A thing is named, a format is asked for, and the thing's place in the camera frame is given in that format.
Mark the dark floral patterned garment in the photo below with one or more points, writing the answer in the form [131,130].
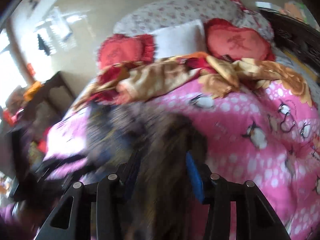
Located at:
[159,205]

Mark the dark carved wooden headboard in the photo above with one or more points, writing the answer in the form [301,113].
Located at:
[295,36]

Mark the floral white quilt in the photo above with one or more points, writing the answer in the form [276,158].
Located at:
[166,13]

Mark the red heart pillow right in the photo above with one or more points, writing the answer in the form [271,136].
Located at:
[223,38]

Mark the wooden framed window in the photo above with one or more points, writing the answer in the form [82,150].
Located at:
[15,75]

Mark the red heart pillow left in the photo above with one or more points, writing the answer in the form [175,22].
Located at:
[121,48]

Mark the pink penguin bed sheet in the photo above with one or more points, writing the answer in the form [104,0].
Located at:
[269,135]

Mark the magenta left sleeve forearm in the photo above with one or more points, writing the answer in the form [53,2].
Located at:
[11,228]

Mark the dark wooden cabinet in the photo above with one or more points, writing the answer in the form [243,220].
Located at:
[40,106]

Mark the person's left hand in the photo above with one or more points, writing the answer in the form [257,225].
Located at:
[29,218]

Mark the red heart pillow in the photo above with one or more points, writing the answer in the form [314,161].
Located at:
[223,38]
[121,48]

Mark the white pillow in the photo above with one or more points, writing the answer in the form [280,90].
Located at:
[178,40]

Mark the red gold floral blanket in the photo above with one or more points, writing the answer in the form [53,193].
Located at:
[132,81]

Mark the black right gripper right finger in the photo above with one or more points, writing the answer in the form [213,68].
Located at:
[239,210]

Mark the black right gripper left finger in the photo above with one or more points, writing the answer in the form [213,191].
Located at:
[71,218]

